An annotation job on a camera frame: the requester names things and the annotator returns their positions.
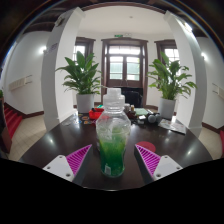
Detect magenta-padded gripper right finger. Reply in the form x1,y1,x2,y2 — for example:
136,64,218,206
134,144,184,185

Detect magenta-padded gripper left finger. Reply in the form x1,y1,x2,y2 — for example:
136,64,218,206
43,144,95,187

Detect clear bottle with green drink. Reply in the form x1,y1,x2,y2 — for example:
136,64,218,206
95,87,132,178

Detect printed magazine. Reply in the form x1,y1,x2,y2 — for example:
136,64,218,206
158,118,188,135

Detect grey microphone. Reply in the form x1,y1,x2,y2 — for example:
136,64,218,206
155,113,164,125
147,113,158,125

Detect green book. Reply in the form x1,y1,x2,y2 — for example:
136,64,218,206
134,107,150,117

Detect red plastic box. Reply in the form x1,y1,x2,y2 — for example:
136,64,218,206
88,107,105,121

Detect tray with small jars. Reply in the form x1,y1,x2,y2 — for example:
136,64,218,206
123,103,138,118

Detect red stairs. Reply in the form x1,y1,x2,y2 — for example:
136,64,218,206
3,104,24,140

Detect potted plant with tall leaves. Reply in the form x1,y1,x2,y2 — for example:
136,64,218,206
146,51,198,121

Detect potted plant with short leaves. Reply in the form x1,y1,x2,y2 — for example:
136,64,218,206
55,50,103,115

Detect brown wooden glazed door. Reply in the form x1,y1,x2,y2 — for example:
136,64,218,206
100,37,149,108

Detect brown framed window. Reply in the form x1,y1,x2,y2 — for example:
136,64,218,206
153,39,181,78
73,36,97,78

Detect white wall heater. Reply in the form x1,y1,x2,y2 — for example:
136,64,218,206
212,83,224,100
8,74,34,92

